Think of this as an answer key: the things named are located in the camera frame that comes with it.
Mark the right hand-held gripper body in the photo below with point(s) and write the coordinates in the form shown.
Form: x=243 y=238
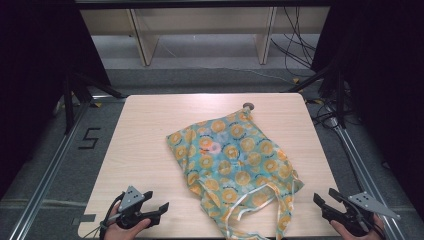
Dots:
x=361 y=205

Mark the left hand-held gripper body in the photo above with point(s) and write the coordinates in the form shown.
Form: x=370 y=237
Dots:
x=131 y=200

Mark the teal orange-patterned cloth bag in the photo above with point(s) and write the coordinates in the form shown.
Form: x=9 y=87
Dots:
x=230 y=156

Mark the person's right hand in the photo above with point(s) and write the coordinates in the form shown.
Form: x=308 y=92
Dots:
x=360 y=238

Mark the person's left hand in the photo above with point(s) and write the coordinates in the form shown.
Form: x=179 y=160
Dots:
x=118 y=233

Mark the black metal stand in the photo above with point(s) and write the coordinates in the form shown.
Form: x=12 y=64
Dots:
x=69 y=106
x=340 y=100

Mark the dark curtain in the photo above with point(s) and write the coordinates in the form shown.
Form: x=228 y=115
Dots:
x=386 y=83
x=30 y=66

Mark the round grey table grommet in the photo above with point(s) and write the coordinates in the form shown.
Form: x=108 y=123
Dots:
x=248 y=105

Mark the light wooden shelf unit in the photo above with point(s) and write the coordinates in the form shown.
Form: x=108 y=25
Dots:
x=203 y=20

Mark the black overhead bar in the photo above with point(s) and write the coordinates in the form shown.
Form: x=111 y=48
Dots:
x=200 y=3

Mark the aluminium frame rail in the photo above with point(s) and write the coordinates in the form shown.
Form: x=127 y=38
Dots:
x=53 y=166
x=361 y=173

